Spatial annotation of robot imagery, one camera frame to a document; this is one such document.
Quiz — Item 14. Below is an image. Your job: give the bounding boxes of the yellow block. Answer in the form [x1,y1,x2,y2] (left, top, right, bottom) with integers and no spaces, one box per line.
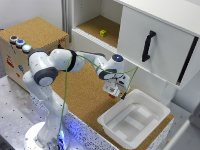
[99,29,108,38]

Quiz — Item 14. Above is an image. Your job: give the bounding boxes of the green button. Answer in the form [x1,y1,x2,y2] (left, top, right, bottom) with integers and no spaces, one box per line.
[21,43,33,54]

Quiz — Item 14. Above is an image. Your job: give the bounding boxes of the blue button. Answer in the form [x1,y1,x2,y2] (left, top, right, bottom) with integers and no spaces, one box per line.
[15,38,26,48]

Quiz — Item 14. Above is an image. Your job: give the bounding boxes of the black door handle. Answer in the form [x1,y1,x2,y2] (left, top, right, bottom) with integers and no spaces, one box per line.
[141,30,157,63]

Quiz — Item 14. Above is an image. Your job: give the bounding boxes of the white cabinet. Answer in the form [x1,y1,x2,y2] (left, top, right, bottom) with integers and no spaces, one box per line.
[70,0,200,107]

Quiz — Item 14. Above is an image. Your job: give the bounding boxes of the white plastic box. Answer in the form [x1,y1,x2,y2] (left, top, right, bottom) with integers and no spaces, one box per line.
[96,88,171,150]

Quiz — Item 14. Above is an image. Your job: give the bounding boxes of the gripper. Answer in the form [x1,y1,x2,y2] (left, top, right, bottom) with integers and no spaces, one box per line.
[102,73,131,97]

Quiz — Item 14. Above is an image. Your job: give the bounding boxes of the white sliding door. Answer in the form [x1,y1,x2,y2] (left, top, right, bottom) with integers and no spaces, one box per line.
[116,5,200,90]

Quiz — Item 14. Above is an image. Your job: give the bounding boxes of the green cable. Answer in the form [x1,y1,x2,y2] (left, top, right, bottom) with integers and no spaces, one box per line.
[57,55,139,145]

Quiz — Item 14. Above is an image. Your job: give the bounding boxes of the red button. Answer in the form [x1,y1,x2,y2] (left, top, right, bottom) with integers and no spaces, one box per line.
[9,34,19,45]

